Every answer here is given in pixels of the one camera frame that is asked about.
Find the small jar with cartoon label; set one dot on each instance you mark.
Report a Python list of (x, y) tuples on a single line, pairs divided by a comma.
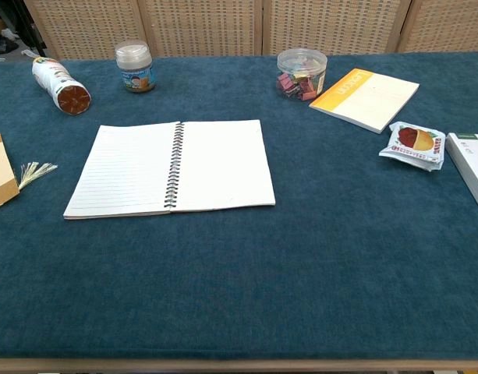
[(135, 70)]

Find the blue velvet table mat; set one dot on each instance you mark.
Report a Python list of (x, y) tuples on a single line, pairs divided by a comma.
[(238, 280)]

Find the white paper sheet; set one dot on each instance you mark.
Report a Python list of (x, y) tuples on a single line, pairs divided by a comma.
[(223, 163)]

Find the clear tub of binder clips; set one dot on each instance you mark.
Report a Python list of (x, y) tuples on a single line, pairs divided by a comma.
[(301, 78)]

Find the brown cardboard strip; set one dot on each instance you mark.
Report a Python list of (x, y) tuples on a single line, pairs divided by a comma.
[(0, 167)]

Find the white USB hub box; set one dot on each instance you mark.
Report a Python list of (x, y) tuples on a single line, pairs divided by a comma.
[(472, 163)]

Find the yellow and white notepad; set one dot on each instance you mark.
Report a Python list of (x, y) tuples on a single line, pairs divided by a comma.
[(373, 101)]

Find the rattan folding screen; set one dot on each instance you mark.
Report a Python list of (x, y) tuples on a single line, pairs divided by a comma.
[(207, 27)]

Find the white snack packet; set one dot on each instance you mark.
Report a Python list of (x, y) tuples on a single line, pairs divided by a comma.
[(416, 146)]

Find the white drink bottle yellow cap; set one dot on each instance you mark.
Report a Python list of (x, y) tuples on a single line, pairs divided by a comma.
[(55, 80)]

